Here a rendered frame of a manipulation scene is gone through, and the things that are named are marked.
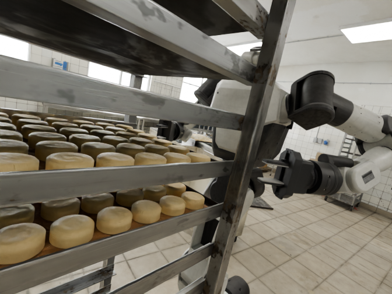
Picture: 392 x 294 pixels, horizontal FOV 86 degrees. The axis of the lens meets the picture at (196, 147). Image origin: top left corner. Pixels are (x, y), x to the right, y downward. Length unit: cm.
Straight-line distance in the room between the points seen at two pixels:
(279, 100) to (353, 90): 524
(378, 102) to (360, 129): 496
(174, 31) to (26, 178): 21
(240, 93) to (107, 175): 58
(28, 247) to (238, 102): 64
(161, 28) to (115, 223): 26
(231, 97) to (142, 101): 54
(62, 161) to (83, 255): 11
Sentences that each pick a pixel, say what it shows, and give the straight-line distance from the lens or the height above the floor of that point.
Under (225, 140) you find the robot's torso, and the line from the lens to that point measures 76.
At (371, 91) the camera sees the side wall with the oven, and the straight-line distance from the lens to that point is 586.
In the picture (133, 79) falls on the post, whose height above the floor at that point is 129.
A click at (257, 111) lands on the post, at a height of 126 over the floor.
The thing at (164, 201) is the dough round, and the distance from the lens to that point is 41.
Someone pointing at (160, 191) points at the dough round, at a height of 106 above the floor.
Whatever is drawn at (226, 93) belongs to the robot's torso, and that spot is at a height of 132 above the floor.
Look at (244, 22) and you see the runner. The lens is 42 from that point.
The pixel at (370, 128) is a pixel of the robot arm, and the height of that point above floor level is 129.
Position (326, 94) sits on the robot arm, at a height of 136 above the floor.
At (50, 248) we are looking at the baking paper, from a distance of 33.
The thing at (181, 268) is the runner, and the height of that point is 96.
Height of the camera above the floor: 123
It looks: 9 degrees down
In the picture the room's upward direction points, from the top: 12 degrees clockwise
